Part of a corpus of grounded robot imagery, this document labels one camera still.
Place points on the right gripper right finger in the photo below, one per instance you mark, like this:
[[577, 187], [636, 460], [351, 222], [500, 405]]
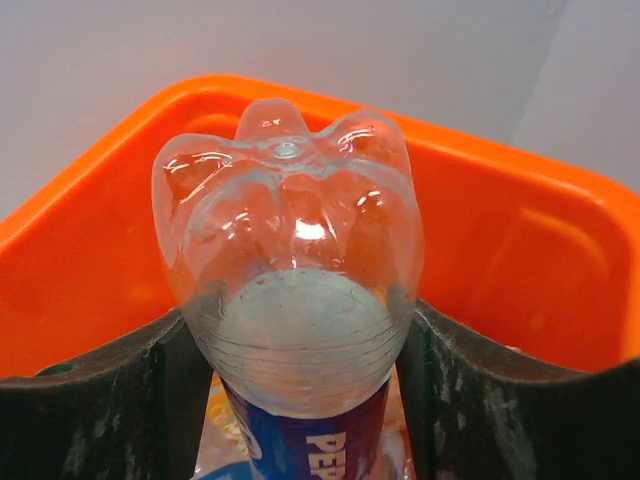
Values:
[[476, 409]]

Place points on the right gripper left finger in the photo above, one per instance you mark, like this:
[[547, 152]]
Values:
[[131, 409]]

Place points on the blue label bottle top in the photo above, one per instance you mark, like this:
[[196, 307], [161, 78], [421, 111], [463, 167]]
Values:
[[295, 258]]

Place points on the orange plastic bin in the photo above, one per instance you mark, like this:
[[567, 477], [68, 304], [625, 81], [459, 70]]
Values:
[[536, 255]]

